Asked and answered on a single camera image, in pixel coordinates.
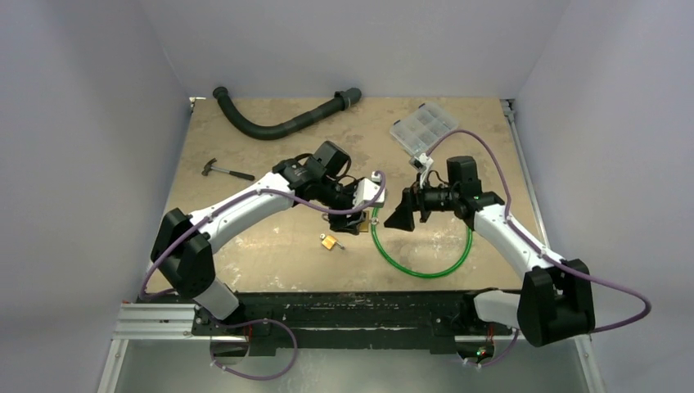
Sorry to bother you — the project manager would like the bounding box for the large brass padlock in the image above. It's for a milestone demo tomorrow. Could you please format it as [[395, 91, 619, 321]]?
[[358, 210, 371, 233]]

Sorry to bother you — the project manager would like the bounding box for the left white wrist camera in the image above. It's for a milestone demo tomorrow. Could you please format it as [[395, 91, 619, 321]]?
[[353, 171, 386, 208]]

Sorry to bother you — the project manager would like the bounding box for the black corrugated hose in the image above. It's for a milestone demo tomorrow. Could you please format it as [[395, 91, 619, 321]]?
[[212, 86, 363, 142]]

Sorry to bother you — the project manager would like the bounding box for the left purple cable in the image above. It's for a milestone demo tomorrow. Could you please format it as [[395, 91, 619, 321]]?
[[137, 170, 388, 379]]

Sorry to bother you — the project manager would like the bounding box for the small black hammer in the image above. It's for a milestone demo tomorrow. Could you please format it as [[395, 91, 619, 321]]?
[[201, 158, 256, 182]]

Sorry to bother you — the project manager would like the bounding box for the green cable lock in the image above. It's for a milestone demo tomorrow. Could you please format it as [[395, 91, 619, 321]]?
[[369, 209, 474, 280]]

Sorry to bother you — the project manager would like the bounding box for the small brass padlock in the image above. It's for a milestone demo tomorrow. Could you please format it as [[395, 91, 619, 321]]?
[[319, 233, 345, 251]]

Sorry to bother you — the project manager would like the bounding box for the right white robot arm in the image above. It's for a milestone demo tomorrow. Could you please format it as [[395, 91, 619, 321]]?
[[384, 153, 596, 347]]

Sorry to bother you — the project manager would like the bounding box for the clear plastic organizer box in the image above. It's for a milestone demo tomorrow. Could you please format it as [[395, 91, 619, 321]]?
[[390, 102, 459, 157]]

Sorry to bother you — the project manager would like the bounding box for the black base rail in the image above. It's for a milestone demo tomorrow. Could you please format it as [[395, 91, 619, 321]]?
[[186, 291, 511, 359]]

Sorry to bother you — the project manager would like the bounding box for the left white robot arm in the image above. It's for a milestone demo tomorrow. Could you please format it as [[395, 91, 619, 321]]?
[[151, 141, 385, 335]]

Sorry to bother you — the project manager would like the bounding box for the aluminium frame rail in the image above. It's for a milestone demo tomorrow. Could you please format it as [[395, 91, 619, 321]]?
[[112, 304, 195, 340]]

